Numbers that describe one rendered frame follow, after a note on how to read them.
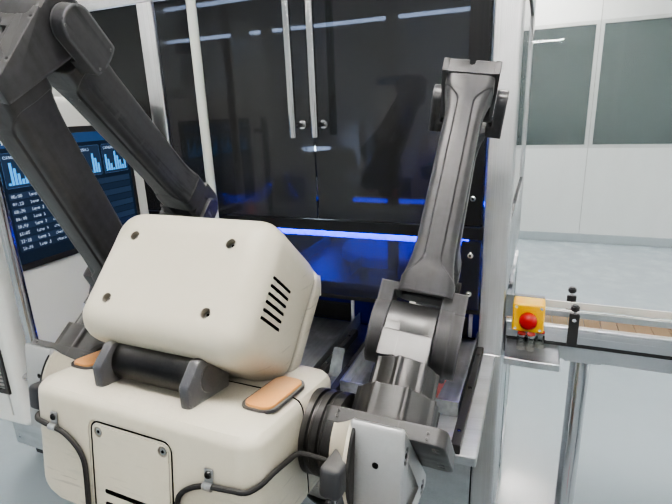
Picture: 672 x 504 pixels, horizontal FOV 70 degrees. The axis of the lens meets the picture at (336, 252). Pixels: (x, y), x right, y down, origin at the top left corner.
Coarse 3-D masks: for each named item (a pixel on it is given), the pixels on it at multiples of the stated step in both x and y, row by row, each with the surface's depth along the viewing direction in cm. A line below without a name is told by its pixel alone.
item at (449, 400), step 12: (468, 348) 126; (360, 360) 119; (468, 360) 120; (348, 372) 111; (360, 372) 117; (456, 372) 115; (468, 372) 111; (348, 384) 107; (360, 384) 106; (444, 384) 110; (456, 384) 110; (444, 396) 106; (456, 396) 105; (444, 408) 99; (456, 408) 98
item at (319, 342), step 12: (312, 324) 144; (324, 324) 144; (336, 324) 143; (348, 324) 143; (312, 336) 136; (324, 336) 136; (336, 336) 136; (312, 348) 129; (324, 348) 129; (312, 360) 123; (324, 360) 120
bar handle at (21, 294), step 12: (0, 180) 97; (0, 192) 97; (0, 204) 97; (0, 216) 98; (0, 228) 98; (12, 228) 100; (12, 240) 100; (12, 252) 100; (12, 264) 101; (12, 276) 101; (24, 288) 103; (24, 300) 103; (24, 312) 104; (24, 324) 104; (24, 336) 106; (36, 336) 106
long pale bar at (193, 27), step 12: (192, 0) 120; (192, 12) 120; (192, 24) 121; (192, 36) 122; (192, 48) 123; (192, 60) 124; (204, 84) 126; (204, 96) 126; (204, 108) 127; (204, 120) 128; (204, 132) 128; (204, 144) 129; (204, 156) 130; (204, 168) 132; (216, 216) 135
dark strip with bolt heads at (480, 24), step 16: (480, 0) 102; (480, 16) 103; (480, 32) 104; (480, 48) 105; (480, 160) 111; (480, 176) 112; (480, 192) 113; (480, 208) 114; (464, 224) 116; (480, 224) 115
